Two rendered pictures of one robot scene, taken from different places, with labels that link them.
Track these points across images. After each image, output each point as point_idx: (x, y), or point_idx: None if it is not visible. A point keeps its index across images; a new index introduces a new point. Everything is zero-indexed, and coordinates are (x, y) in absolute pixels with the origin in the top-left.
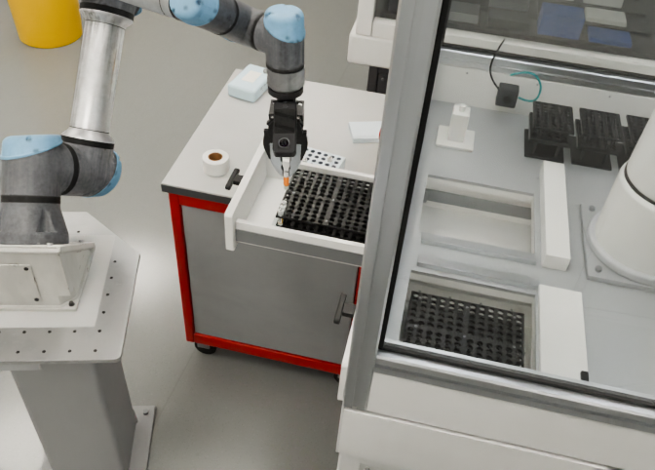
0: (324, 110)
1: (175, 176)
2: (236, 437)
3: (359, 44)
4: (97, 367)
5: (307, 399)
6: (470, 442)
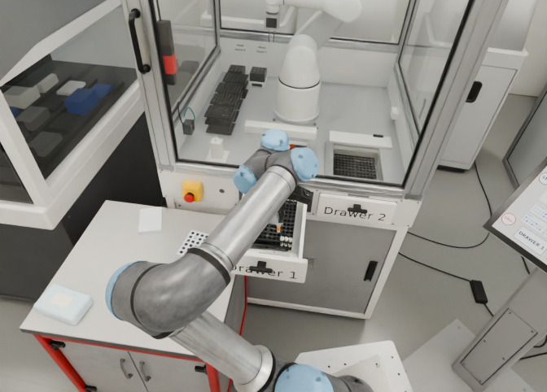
0: (114, 250)
1: None
2: None
3: (52, 211)
4: None
5: (252, 338)
6: None
